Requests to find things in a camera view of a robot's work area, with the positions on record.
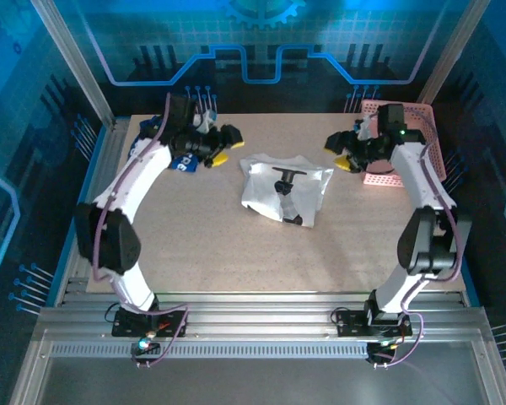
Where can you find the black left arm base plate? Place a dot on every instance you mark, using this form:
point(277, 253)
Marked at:
point(130, 325)

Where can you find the left controller board with LED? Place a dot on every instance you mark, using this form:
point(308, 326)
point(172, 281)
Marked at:
point(145, 349)

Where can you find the aluminium front frame rail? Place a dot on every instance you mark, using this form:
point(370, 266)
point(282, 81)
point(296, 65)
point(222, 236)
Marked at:
point(257, 322)

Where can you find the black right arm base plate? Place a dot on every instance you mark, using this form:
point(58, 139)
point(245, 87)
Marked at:
point(354, 325)

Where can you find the controller board with led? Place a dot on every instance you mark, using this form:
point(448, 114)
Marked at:
point(145, 349)
point(380, 350)

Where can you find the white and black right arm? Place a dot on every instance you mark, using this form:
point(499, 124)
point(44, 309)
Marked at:
point(417, 177)

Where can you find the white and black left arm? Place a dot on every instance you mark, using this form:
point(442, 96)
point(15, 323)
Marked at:
point(139, 177)

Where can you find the aluminium side frame rail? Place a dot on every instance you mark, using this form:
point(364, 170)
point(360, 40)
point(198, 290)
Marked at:
point(88, 202)

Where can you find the right controller board with LED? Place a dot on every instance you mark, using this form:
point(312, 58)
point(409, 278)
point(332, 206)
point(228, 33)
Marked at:
point(380, 350)

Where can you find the aluminium frame post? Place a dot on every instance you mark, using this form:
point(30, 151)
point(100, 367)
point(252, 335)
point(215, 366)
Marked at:
point(73, 59)
point(451, 50)

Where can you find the pink perforated plastic basket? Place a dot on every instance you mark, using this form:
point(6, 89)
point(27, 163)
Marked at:
point(432, 141)

